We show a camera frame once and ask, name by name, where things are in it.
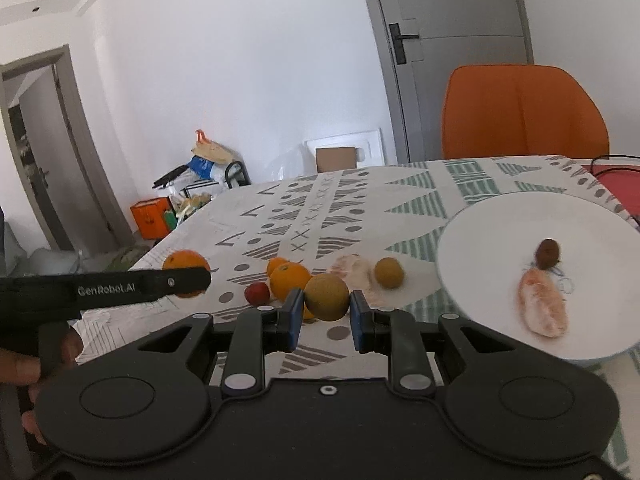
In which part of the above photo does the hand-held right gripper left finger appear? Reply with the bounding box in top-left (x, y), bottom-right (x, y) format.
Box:
top-left (136, 288), bottom-right (306, 397)

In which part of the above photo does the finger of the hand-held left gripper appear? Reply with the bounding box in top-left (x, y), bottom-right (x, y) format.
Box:
top-left (150, 267), bottom-right (212, 300)

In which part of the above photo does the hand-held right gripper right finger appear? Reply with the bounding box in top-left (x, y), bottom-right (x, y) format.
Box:
top-left (350, 290), bottom-right (507, 397)

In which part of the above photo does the large orange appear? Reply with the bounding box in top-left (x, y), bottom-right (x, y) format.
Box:
top-left (162, 249), bottom-right (211, 299)

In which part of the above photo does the round yellow-brown fruit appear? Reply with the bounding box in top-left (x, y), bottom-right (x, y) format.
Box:
top-left (304, 273), bottom-right (351, 321)
top-left (374, 257), bottom-right (405, 289)

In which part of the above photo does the medium orange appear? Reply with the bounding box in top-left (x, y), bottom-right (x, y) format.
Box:
top-left (270, 262), bottom-right (313, 306)

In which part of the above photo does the small red fruit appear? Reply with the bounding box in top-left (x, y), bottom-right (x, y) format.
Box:
top-left (244, 282), bottom-right (271, 306)

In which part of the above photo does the pale peeled pomelo segment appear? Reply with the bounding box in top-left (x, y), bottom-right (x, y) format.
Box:
top-left (330, 254), bottom-right (373, 301)

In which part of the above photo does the white plate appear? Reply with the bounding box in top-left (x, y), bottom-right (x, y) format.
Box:
top-left (436, 191), bottom-right (640, 362)

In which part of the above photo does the pink peeled pomelo segment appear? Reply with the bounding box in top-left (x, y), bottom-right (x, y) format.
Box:
top-left (517, 267), bottom-right (569, 337)

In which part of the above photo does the dark brown fruit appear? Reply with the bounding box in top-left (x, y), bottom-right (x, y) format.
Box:
top-left (536, 239), bottom-right (562, 270)

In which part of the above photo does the person's left hand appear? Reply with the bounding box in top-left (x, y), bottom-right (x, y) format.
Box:
top-left (0, 329), bottom-right (85, 447)

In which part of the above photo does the green cloth bundle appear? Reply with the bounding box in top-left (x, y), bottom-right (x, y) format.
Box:
top-left (107, 247), bottom-right (151, 273)

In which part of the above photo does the orange box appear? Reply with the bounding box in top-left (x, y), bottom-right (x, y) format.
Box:
top-left (130, 197), bottom-right (176, 240)

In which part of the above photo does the white storage box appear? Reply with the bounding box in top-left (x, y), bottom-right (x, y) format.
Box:
top-left (180, 180), bottom-right (221, 206)

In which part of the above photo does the flat black object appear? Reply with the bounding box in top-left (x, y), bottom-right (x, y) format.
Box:
top-left (152, 166), bottom-right (191, 190)

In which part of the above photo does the patterned white tablecloth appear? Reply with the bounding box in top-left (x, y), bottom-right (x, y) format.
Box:
top-left (75, 154), bottom-right (640, 478)

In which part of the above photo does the blue and white bag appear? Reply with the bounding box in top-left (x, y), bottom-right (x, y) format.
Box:
top-left (187, 156), bottom-right (226, 181)

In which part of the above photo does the beige paper bag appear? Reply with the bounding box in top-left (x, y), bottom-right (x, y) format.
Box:
top-left (194, 130), bottom-right (236, 163)

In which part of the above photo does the grey interior doorway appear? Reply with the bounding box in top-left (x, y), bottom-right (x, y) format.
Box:
top-left (0, 44), bottom-right (133, 253)

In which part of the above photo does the brown cardboard piece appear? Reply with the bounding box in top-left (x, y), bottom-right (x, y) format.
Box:
top-left (315, 146), bottom-right (359, 174)

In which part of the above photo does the white foam packaging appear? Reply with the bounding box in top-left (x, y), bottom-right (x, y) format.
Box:
top-left (302, 129), bottom-right (387, 176)

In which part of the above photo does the orange chair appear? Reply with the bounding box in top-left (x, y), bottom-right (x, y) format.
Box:
top-left (441, 64), bottom-right (611, 161)

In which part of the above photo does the red and orange printed mat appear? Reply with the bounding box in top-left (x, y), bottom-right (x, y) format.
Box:
top-left (591, 157), bottom-right (640, 233)

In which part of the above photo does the grey door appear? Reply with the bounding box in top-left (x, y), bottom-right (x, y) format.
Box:
top-left (356, 0), bottom-right (535, 166)

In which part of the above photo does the black cart frame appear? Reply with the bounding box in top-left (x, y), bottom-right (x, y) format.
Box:
top-left (225, 161), bottom-right (251, 190)

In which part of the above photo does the black door handle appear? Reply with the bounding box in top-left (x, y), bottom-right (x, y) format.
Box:
top-left (388, 22), bottom-right (420, 66)

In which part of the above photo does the black cable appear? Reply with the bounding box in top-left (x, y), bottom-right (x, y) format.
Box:
top-left (590, 154), bottom-right (640, 177)

